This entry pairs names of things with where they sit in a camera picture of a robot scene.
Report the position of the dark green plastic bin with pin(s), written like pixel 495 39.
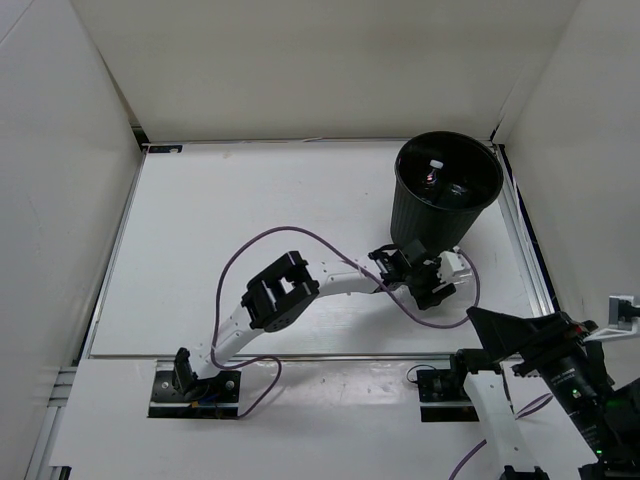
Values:
pixel 465 161

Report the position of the clear Aquafina bottle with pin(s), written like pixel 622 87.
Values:
pixel 430 184

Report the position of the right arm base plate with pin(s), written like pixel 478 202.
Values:
pixel 441 393

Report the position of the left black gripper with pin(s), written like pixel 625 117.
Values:
pixel 425 297

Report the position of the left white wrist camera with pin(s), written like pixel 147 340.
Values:
pixel 452 266

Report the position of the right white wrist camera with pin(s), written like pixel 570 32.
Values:
pixel 623 323

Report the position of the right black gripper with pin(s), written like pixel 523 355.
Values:
pixel 503 334

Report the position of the blue label bottle white cap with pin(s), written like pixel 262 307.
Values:
pixel 458 197

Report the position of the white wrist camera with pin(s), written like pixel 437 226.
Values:
pixel 623 323
pixel 452 266

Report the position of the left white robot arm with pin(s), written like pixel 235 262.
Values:
pixel 277 296

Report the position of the clear unlabelled plastic bottle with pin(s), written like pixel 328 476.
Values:
pixel 457 282

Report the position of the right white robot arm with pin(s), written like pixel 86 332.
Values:
pixel 515 452

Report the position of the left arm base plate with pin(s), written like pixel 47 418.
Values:
pixel 216 399

